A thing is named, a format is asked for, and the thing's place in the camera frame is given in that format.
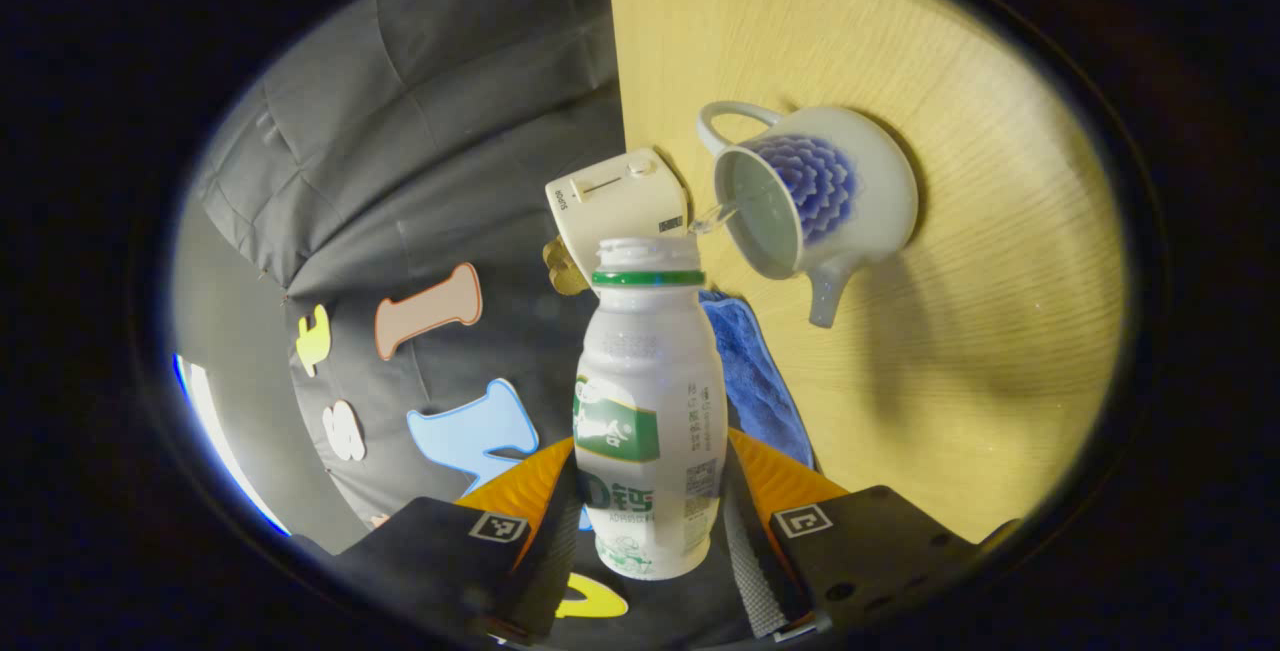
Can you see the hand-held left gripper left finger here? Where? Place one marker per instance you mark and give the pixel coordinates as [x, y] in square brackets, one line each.
[440, 556]

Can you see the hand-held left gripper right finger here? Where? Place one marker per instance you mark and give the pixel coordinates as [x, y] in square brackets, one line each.
[880, 551]

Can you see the white green-label water bottle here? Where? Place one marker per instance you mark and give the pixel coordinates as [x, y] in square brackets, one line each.
[645, 361]

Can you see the white blue-flower teacup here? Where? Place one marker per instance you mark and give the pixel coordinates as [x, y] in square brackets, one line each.
[870, 191]

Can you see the blue towel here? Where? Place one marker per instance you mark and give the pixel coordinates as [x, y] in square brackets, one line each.
[755, 381]

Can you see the toasted bread slice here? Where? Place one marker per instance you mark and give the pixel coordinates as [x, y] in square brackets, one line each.
[570, 281]
[556, 256]

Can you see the white toaster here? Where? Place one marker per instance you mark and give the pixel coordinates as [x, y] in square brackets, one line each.
[615, 201]

